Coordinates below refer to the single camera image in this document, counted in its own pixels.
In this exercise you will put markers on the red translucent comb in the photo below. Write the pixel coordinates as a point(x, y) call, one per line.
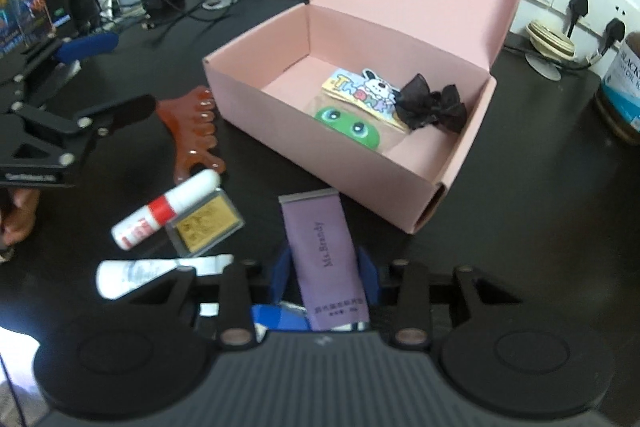
point(190, 132)

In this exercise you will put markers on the green frog plush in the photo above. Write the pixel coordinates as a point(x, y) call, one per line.
point(345, 122)

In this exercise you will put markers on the gold card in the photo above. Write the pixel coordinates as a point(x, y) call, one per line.
point(205, 227)

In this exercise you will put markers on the black bow hair clip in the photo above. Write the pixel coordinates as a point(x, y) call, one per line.
point(425, 104)

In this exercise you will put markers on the person's left hand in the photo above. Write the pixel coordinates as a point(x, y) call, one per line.
point(20, 217)

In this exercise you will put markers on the brown supplement bottle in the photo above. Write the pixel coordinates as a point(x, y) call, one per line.
point(622, 92)

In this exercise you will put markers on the black wall plug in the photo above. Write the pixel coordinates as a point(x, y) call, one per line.
point(614, 32)
point(578, 9)

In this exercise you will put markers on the black power adapter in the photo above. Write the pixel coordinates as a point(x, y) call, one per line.
point(162, 2)

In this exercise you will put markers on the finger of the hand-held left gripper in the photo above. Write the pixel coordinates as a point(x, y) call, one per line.
point(87, 47)
point(130, 107)

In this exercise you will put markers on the pink cardboard box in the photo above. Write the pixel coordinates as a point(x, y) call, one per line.
point(425, 7)

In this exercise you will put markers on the black desktop speaker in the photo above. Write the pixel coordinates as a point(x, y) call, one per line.
point(82, 2)

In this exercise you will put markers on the purple tube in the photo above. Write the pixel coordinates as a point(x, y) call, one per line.
point(320, 252)

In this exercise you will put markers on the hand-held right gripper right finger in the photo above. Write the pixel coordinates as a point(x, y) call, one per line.
point(366, 274)

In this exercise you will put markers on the black desktop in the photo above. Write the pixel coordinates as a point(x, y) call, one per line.
point(525, 207)

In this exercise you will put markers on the white bottle with red label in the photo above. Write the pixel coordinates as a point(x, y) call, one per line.
point(165, 209)

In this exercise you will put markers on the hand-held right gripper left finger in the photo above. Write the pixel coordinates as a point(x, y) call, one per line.
point(281, 274)

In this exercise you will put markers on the white squeeze tube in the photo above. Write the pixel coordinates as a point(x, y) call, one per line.
point(130, 274)

